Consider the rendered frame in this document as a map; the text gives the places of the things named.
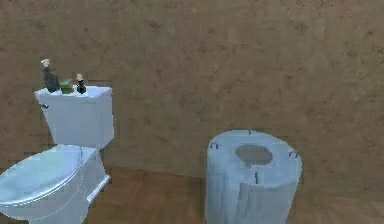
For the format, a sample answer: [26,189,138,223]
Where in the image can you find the pale blue round bin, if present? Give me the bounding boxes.
[204,129,304,224]

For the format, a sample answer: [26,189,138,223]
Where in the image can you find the small black bottle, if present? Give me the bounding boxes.
[76,73,87,95]

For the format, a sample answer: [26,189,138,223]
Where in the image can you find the tall dark spray bottle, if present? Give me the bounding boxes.
[40,58,61,94]

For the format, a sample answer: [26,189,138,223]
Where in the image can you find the green small pot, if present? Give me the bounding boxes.
[59,78,75,95]

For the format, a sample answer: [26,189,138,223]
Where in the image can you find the white toilet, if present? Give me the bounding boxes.
[0,85,115,224]

